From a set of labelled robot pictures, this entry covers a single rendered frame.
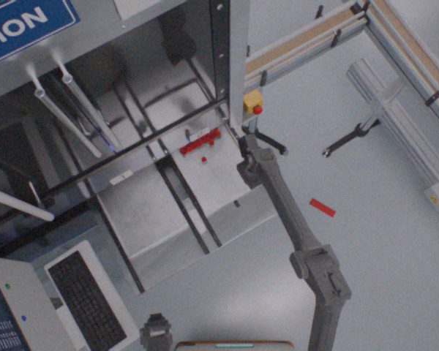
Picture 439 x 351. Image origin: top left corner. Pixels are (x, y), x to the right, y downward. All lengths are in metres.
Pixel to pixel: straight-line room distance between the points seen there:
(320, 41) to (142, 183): 0.96
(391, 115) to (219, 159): 0.96
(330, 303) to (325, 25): 1.29
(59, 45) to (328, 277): 0.80
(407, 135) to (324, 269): 1.33
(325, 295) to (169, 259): 0.80
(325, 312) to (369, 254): 1.61
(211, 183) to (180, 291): 1.00
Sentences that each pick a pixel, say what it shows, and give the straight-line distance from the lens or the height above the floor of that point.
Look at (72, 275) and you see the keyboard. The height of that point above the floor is 0.82.
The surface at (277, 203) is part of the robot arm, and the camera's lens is 1.26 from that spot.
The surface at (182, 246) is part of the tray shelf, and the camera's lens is 1.76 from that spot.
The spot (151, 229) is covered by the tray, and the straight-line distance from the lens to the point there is 1.78.
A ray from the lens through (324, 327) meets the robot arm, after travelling 1.20.
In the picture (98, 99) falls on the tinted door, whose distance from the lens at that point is 1.18.
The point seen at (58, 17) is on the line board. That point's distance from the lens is 0.89.
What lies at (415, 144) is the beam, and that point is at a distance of 2.37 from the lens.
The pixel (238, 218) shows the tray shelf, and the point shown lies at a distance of 1.77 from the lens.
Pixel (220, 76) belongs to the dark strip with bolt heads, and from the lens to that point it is 1.40.
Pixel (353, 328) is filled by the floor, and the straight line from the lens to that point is 2.72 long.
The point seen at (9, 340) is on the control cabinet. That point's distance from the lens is 1.50.
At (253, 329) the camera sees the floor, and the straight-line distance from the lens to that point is 2.63.
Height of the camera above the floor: 2.62
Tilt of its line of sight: 75 degrees down
